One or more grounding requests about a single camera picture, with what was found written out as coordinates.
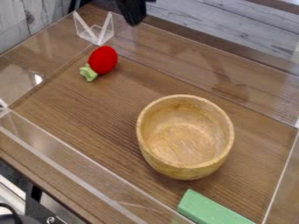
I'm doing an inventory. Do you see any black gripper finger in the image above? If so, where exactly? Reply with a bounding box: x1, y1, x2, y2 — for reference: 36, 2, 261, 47
116, 0, 157, 26

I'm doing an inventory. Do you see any red plush strawberry toy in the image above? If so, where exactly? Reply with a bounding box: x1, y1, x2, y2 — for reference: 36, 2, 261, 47
79, 45, 118, 81

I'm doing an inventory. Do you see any wooden bowl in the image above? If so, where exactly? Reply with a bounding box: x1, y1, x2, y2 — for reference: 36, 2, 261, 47
135, 94, 235, 180

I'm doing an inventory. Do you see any green rectangular block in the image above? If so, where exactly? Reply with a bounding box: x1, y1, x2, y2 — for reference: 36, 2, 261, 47
178, 189, 257, 224

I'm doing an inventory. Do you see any clear acrylic corner bracket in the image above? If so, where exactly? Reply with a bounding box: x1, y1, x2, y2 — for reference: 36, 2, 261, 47
72, 11, 115, 46

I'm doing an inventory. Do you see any clear acrylic tray wall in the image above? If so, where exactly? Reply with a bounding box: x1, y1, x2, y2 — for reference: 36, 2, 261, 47
0, 101, 193, 224

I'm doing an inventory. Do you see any black table leg bracket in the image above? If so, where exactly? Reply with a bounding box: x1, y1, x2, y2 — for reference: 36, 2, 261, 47
24, 185, 67, 224

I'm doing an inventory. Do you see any black cable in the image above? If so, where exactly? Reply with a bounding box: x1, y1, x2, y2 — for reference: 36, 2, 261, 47
0, 202, 23, 224

